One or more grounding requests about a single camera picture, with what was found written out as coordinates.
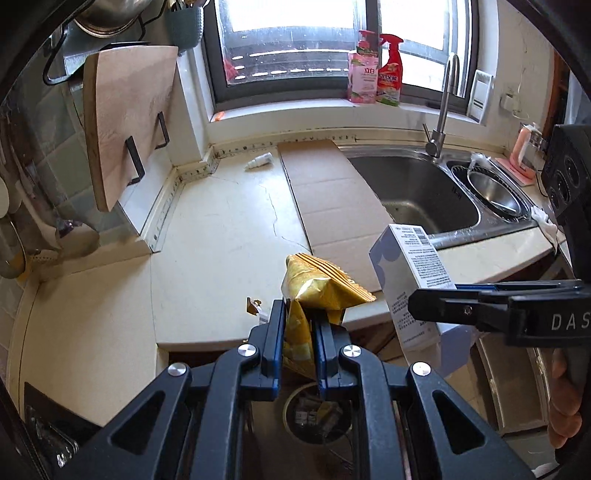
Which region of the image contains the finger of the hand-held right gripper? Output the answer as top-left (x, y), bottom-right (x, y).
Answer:
top-left (407, 288), bottom-right (509, 332)
top-left (455, 279), bottom-right (585, 296)

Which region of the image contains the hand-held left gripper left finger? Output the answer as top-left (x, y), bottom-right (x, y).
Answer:
top-left (58, 300), bottom-right (287, 480)

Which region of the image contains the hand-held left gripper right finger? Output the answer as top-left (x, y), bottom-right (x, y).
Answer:
top-left (316, 320), bottom-right (536, 480)

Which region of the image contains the round trash bin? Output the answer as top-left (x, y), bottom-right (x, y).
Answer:
top-left (283, 382), bottom-right (357, 445)

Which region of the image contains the white and purple small box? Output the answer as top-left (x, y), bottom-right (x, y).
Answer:
top-left (368, 224), bottom-right (472, 365)

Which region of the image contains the yellow snack wrapper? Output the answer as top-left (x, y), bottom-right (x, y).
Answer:
top-left (281, 253), bottom-right (377, 377)

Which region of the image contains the person's right hand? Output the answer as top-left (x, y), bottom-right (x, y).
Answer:
top-left (549, 348), bottom-right (583, 448)

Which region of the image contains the white rag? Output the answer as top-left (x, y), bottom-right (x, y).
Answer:
top-left (530, 206), bottom-right (561, 246)

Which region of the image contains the pink soap dish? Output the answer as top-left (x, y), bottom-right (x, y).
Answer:
top-left (495, 157), bottom-right (536, 186)

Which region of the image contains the round steel basin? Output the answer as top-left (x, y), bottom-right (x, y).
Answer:
top-left (466, 168), bottom-right (527, 219)

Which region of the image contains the stainless steel sink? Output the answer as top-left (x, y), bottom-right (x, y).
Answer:
top-left (344, 147), bottom-right (543, 252)

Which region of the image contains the white slicer board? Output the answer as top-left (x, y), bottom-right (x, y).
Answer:
top-left (466, 69), bottom-right (496, 124)

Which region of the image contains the steel faucet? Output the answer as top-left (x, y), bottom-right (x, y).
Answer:
top-left (424, 53), bottom-right (461, 158)

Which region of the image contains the brown cardboard sheet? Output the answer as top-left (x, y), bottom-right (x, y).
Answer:
top-left (276, 140), bottom-right (403, 295)

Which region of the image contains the red spray bottle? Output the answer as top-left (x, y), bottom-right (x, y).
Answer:
top-left (376, 34), bottom-right (404, 108)

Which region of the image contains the pink soap refill pouch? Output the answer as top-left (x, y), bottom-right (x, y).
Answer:
top-left (347, 30), bottom-right (384, 104)

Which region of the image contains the steel ladle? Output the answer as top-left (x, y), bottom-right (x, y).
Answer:
top-left (46, 203), bottom-right (100, 257)

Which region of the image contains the wooden cutting board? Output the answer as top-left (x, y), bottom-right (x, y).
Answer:
top-left (83, 45), bottom-right (180, 212)

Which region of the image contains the dark framed window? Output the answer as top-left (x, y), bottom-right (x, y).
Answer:
top-left (203, 0), bottom-right (481, 114)

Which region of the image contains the green plastic basket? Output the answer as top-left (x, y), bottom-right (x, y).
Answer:
top-left (165, 4), bottom-right (205, 52)

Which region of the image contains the steel cooking pot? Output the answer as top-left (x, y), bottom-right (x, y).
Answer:
top-left (76, 0), bottom-right (160, 38)

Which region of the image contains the black metal bracket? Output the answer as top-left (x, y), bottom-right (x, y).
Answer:
top-left (154, 112), bottom-right (171, 149)
top-left (126, 135), bottom-right (146, 186)

